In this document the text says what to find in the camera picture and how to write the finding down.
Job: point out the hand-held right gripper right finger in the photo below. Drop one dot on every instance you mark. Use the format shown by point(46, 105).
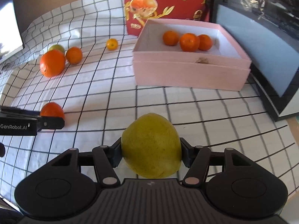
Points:
point(185, 155)

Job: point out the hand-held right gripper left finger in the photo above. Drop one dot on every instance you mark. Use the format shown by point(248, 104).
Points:
point(116, 155)

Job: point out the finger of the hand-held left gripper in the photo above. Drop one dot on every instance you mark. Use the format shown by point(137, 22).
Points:
point(18, 113)
point(52, 123)

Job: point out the orange mandarin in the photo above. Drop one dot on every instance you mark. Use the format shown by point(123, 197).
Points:
point(171, 38)
point(189, 42)
point(51, 109)
point(206, 42)
point(74, 55)

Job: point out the large green pear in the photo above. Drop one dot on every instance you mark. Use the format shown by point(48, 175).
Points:
point(151, 144)

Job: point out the large orange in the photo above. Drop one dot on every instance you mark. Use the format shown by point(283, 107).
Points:
point(51, 64)

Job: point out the small green pear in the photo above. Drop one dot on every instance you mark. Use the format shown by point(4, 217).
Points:
point(57, 47)

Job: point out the pink cardboard box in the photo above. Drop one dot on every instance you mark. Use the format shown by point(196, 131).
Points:
point(186, 74)

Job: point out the small yellow-orange kumquat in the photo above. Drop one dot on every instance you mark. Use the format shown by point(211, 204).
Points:
point(112, 44)

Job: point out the white black-checked cloth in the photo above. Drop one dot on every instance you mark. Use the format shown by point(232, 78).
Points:
point(93, 98)

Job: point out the black monitor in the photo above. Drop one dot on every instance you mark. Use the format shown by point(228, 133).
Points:
point(9, 35)

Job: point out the glass-sided computer case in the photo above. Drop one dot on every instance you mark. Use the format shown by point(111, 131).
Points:
point(257, 51)

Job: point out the red snack bag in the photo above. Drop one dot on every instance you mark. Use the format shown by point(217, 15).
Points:
point(184, 7)

